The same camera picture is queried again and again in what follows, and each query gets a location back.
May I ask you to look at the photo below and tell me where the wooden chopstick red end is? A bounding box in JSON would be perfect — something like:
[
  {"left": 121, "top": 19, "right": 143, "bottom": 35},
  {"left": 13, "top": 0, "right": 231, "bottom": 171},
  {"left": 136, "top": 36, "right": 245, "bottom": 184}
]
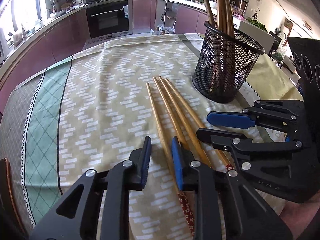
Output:
[{"left": 146, "top": 82, "right": 195, "bottom": 236}]

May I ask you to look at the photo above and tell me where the right hand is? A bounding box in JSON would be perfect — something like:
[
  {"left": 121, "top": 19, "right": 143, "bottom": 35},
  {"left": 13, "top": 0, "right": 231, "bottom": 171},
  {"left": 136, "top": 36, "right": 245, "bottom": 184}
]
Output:
[{"left": 280, "top": 192, "right": 319, "bottom": 239}]

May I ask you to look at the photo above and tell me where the yellow cloth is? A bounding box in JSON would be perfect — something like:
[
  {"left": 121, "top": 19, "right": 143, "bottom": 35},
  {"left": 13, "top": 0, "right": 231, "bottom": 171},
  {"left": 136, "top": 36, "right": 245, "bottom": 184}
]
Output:
[{"left": 246, "top": 54, "right": 303, "bottom": 101}]

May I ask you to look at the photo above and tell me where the black mesh utensil cup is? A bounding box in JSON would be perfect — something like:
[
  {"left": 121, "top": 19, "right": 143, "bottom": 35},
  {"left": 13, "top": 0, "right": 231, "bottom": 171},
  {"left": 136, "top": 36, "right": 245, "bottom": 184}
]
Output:
[{"left": 192, "top": 21, "right": 265, "bottom": 103}]

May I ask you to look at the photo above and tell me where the patterned beige green tablecloth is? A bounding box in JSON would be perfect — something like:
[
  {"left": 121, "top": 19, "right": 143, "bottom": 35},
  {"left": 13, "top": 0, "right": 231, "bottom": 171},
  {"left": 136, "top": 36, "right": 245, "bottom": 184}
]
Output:
[{"left": 1, "top": 34, "right": 261, "bottom": 239}]

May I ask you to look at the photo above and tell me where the plastic bag on floor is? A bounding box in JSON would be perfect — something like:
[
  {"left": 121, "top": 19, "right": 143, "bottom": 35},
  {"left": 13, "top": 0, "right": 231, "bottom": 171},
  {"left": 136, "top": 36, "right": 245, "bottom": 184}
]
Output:
[{"left": 151, "top": 27, "right": 175, "bottom": 35}]

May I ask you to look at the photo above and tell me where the pink lower cabinets left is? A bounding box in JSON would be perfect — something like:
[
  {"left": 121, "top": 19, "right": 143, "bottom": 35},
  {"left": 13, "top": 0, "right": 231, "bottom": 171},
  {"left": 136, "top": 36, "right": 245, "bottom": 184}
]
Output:
[{"left": 1, "top": 8, "right": 90, "bottom": 112}]

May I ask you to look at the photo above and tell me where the black built-in oven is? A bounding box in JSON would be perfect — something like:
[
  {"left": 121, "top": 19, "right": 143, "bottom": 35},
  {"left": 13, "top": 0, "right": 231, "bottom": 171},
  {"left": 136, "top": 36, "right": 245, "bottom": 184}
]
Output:
[{"left": 85, "top": 0, "right": 133, "bottom": 39}]

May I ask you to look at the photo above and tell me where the window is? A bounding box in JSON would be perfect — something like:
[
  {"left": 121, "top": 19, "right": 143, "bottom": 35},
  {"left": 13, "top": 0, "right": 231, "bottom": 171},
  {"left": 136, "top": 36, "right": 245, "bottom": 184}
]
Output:
[{"left": 1, "top": 0, "right": 41, "bottom": 33}]

